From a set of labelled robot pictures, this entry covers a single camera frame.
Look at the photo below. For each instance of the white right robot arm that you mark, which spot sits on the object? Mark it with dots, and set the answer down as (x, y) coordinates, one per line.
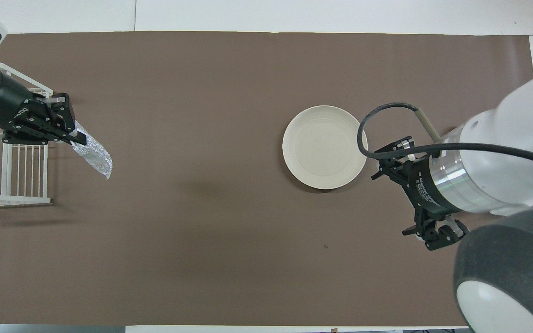
(516, 120)

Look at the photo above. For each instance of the brown table mat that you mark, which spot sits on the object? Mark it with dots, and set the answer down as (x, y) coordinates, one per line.
(201, 231)

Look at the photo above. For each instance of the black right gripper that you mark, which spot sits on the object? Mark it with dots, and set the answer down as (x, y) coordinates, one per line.
(433, 189)

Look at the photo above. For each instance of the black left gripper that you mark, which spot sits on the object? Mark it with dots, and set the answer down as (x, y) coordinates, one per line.
(3, 101)

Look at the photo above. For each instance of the cream round plate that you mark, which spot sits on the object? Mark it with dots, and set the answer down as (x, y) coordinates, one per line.
(324, 147)

